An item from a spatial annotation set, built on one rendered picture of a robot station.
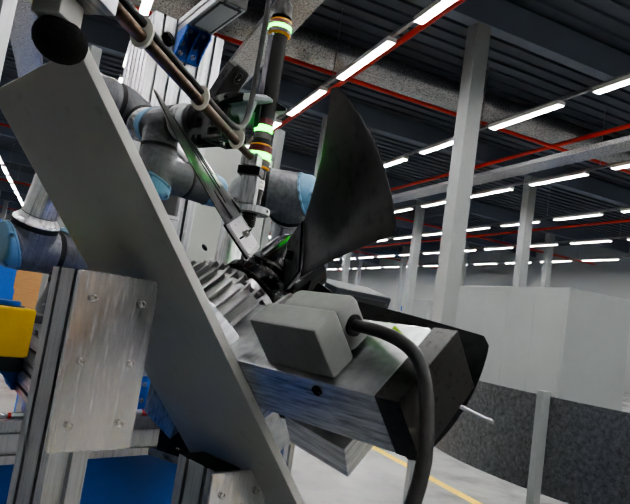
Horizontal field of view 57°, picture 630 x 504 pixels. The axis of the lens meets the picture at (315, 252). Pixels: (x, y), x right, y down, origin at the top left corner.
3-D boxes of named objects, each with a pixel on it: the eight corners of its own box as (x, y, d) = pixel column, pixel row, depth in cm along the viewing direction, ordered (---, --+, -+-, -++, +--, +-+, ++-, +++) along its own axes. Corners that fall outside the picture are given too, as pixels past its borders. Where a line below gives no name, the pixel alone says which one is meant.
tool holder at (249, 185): (261, 209, 99) (270, 154, 100) (221, 205, 100) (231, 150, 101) (273, 219, 108) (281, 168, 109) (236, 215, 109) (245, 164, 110)
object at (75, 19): (59, 47, 44) (72, -12, 45) (13, 44, 45) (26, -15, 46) (94, 76, 49) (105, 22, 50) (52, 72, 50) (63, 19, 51)
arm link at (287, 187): (255, 284, 197) (268, 157, 157) (298, 291, 198) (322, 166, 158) (249, 313, 189) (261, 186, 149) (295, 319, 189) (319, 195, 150)
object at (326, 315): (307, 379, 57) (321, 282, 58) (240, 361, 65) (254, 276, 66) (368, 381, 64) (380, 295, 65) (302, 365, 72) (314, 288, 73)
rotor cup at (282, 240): (279, 280, 85) (333, 238, 93) (212, 251, 93) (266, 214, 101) (291, 352, 94) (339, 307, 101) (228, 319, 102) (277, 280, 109)
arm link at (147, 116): (155, 152, 129) (162, 115, 130) (190, 150, 122) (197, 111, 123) (126, 141, 122) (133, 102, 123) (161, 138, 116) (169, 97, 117)
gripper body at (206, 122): (249, 148, 113) (204, 151, 120) (255, 106, 114) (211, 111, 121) (221, 135, 107) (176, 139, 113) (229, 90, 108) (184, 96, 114)
